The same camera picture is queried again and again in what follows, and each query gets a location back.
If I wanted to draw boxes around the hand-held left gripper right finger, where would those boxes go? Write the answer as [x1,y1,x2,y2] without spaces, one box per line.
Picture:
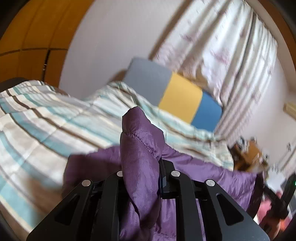
[158,159,270,241]

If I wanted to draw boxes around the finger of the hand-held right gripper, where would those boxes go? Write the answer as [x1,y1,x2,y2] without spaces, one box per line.
[262,185,288,219]

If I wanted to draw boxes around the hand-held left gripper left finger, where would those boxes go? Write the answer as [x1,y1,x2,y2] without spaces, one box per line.
[26,170,126,241]

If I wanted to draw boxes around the purple puffer jacket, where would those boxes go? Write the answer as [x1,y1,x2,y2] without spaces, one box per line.
[63,105,265,241]

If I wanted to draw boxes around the pink cloth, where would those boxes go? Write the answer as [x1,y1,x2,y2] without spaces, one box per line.
[255,190,289,232]

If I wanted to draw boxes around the wooden side table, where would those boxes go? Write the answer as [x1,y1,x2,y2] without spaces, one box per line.
[231,138,269,172]

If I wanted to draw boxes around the beige air conditioner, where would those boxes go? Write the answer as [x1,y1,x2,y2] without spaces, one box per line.
[283,102,296,116]

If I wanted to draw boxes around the grey yellow blue headboard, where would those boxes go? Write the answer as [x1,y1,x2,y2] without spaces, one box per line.
[122,57,222,133]

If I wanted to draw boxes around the striped bed blanket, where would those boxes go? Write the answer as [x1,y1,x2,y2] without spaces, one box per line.
[0,80,234,232]

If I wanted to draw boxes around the ship print curtain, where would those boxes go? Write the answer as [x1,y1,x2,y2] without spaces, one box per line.
[149,0,278,144]

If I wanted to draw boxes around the wooden wardrobe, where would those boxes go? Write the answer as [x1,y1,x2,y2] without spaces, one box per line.
[0,0,90,88]

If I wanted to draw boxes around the dark bed frame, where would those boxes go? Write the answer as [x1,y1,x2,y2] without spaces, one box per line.
[0,77,26,91]

